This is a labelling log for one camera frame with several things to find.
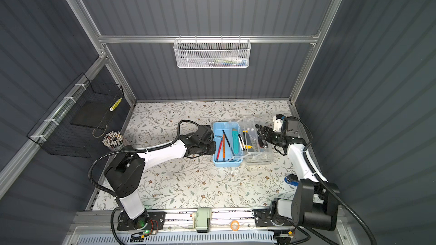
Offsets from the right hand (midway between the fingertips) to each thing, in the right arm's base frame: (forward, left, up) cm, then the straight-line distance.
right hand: (264, 134), depth 86 cm
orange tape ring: (-38, +17, -14) cm, 44 cm away
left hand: (-5, +25, -7) cm, 26 cm away
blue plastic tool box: (-2, +19, -14) cm, 24 cm away
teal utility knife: (+1, +15, -5) cm, 16 cm away
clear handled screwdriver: (+1, +5, -2) cm, 6 cm away
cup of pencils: (-7, +73, +6) cm, 73 cm away
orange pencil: (0, +21, -14) cm, 25 cm away
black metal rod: (+9, +21, -12) cm, 26 cm away
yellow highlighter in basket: (+4, +73, +16) cm, 75 cm away
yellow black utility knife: (-3, +9, -2) cm, 10 cm away
